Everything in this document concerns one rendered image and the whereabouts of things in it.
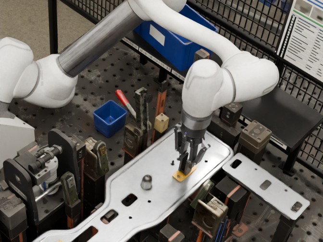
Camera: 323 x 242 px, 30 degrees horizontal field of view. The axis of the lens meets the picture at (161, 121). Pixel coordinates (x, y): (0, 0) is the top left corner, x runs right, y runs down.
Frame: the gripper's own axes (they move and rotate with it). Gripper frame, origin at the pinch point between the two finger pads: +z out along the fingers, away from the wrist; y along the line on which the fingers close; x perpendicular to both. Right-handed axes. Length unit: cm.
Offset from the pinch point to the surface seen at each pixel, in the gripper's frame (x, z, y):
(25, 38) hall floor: -78, 105, 182
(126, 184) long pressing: 16.8, 4.6, 9.6
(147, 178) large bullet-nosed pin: 13.1, -0.1, 4.5
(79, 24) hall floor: -113, 105, 171
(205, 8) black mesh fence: -56, -11, 39
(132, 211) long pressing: 22.6, 4.5, 1.4
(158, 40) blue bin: -35, -4, 44
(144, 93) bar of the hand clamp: -1.1, -15.5, 20.8
